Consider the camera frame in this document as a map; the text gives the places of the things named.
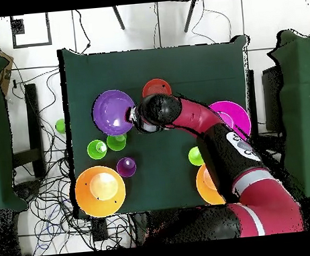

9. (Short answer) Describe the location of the purple plastic cup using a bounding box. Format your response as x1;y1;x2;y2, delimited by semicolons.
115;156;138;179

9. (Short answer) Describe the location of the small red plastic bowl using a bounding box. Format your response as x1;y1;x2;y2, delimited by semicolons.
141;77;173;99

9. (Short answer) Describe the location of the black floor power box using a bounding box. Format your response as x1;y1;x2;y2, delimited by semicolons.
90;216;109;242

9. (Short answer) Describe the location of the small green plastic bowl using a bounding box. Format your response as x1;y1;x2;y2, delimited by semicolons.
54;118;66;135

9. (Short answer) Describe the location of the large pink plastic bowl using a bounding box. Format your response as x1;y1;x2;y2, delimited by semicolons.
208;99;253;143

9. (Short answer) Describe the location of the tangle of floor cables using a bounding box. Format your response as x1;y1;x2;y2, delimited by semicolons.
3;65;86;256

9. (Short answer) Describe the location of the black tripod leg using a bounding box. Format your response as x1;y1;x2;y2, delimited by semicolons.
111;5;126;32
181;0;202;34

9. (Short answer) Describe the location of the black square floor frame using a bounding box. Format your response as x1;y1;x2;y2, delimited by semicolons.
9;11;53;50

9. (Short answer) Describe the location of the thin black cable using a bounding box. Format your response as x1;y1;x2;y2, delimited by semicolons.
188;0;234;47
73;8;93;56

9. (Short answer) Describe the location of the large orange plastic bowl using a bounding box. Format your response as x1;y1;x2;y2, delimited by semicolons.
72;163;129;221
194;162;227;207

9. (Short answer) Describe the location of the green plastic cup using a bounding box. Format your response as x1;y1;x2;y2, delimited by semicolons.
187;145;205;168
106;133;129;152
86;138;109;162

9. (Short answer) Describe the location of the black stand bar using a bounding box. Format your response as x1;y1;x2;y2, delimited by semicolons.
5;82;48;181
244;69;260;139

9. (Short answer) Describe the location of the purple plastic bowl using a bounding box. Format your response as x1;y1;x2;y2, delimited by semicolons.
90;87;140;139

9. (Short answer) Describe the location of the dark green table cloth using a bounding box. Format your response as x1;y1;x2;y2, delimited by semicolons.
56;32;264;219

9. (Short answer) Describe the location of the black equipment box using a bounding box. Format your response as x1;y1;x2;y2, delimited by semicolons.
260;65;286;133

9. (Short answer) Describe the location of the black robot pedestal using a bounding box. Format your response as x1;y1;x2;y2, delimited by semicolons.
130;210;155;244

